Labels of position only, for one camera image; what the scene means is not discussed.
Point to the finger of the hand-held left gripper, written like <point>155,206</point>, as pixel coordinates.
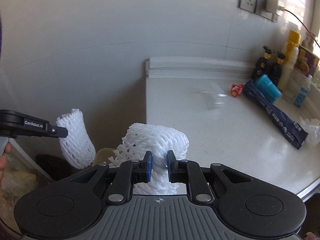
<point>58,132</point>

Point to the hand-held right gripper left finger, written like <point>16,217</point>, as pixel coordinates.
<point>149,167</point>

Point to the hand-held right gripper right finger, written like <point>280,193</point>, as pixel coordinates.
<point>170,167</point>

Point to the wide white foam fruit net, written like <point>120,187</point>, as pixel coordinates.
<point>155,140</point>

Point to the person's left hand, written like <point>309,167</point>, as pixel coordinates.
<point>2,166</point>

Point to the blue plastic cup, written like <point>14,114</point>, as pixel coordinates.
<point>268,88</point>

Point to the person's purple clothing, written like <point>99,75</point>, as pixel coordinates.
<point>6,235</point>

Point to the clear spray bottle blue label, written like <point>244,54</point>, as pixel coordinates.
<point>301,95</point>

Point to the dark bottle with flat cap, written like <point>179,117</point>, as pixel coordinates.
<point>262,67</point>

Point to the dark bottle with gold collar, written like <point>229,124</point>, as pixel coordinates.
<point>277,72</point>

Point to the dark blue packet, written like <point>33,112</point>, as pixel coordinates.
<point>277,116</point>

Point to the purple instant noodle cup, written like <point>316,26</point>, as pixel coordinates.
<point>307,62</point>

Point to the small red white wrapper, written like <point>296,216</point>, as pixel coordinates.
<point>236,91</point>

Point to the grey capped bottle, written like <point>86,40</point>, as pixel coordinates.
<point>307,42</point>

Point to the narrow white foam fruit net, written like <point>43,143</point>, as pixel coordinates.
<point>75,142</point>

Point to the white bottle with yellow cap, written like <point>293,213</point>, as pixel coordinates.
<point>290,62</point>

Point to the beige plastic bin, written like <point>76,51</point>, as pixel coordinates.
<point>103,155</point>

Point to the white rimmed container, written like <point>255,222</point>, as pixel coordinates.
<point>20,180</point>

